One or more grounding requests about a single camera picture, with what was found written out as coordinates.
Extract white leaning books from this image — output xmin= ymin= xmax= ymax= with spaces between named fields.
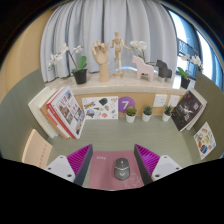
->
xmin=186 ymin=88 xmax=208 ymax=131

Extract dark framed window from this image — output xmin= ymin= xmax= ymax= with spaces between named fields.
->
xmin=166 ymin=8 xmax=224 ymax=91

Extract white thick book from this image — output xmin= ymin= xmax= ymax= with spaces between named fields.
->
xmin=27 ymin=87 xmax=61 ymax=139

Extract white sticker picture card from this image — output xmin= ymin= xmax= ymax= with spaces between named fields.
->
xmin=81 ymin=96 xmax=120 ymax=120

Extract black cover book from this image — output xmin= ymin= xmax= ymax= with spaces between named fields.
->
xmin=170 ymin=90 xmax=204 ymax=132

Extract beige card booklet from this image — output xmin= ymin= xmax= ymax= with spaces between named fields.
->
xmin=21 ymin=128 xmax=54 ymax=170

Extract grey pleated curtain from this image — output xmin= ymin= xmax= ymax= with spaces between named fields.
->
xmin=39 ymin=0 xmax=179 ymax=83

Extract wooden artist mannequin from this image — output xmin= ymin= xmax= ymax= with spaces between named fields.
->
xmin=110 ymin=31 xmax=132 ymax=78

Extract pink wooden horse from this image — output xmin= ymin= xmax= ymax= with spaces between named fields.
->
xmin=131 ymin=55 xmax=155 ymax=83

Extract wooden hand model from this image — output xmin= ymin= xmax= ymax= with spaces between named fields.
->
xmin=91 ymin=40 xmax=111 ymax=83

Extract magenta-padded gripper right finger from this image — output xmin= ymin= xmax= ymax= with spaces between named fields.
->
xmin=133 ymin=143 xmax=184 ymax=186

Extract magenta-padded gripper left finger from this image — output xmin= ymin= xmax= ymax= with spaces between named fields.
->
xmin=44 ymin=143 xmax=94 ymax=187

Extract green felt desk divider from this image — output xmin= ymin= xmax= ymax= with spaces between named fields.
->
xmin=0 ymin=68 xmax=51 ymax=161
xmin=194 ymin=71 xmax=224 ymax=159

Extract white orchid plant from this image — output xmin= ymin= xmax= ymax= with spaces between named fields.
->
xmin=129 ymin=40 xmax=156 ymax=66

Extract dark grey computer mouse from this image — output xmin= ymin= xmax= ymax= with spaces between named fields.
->
xmin=114 ymin=157 xmax=131 ymax=182

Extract white wall socket plate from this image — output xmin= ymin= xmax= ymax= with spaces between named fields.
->
xmin=152 ymin=93 xmax=169 ymax=108
xmin=167 ymin=94 xmax=181 ymax=108

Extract purple round sign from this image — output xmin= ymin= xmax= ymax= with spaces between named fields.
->
xmin=117 ymin=96 xmax=136 ymax=115

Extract white colourful sticker sheet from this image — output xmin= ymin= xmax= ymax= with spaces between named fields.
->
xmin=193 ymin=121 xmax=217 ymax=161

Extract brown cover book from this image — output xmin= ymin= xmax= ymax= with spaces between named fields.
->
xmin=39 ymin=96 xmax=69 ymax=139

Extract dark wooden horse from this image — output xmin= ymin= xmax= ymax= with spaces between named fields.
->
xmin=155 ymin=59 xmax=173 ymax=83

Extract pink mouse pad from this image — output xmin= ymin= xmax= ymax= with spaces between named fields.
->
xmin=88 ymin=150 xmax=145 ymax=191

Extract white orchid in black pot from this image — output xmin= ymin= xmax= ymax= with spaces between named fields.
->
xmin=47 ymin=43 xmax=89 ymax=85
xmin=176 ymin=53 xmax=204 ymax=90

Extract red and white magazine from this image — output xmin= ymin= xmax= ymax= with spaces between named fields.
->
xmin=45 ymin=86 xmax=87 ymax=140

